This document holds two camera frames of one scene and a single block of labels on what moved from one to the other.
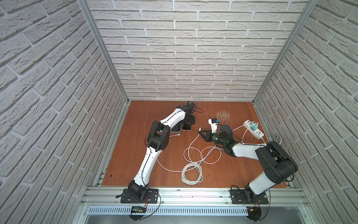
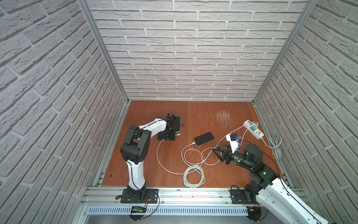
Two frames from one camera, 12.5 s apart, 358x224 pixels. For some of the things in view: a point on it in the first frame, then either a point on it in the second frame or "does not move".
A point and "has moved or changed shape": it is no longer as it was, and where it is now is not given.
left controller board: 138,209 does not move
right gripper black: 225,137 -> 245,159
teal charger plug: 254,127 does not move
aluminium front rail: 192,196 does not move
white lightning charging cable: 192,173 has moved or changed shape
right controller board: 254,213 does not move
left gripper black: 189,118 -> 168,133
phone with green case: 176,129 does not move
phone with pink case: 186,127 has moved or changed shape
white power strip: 257,133 does not move
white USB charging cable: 189,148 has moved or changed shape
